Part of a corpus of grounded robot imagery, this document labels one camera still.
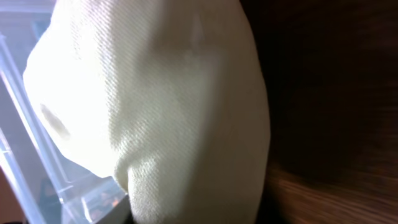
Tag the cream cloth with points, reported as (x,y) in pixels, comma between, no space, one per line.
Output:
(166,97)

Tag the clear plastic storage bin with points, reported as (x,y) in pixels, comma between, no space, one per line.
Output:
(49,187)

